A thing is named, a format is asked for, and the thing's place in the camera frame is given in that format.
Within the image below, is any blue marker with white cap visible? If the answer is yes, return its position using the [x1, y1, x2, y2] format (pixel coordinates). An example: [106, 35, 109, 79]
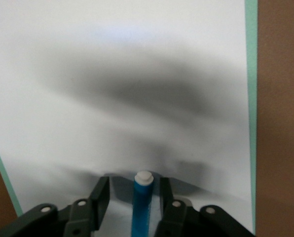
[131, 170, 154, 237]

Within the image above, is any white paper sheet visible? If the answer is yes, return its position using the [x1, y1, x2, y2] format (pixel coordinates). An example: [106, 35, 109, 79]
[0, 0, 252, 235]

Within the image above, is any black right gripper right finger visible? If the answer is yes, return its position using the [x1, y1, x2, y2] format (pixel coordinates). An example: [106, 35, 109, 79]
[153, 177, 256, 237]

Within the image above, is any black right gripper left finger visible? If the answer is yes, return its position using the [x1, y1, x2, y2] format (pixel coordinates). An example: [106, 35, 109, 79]
[0, 176, 110, 237]

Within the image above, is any mint green clipboard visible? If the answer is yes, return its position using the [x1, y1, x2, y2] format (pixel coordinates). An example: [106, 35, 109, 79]
[0, 0, 258, 237]

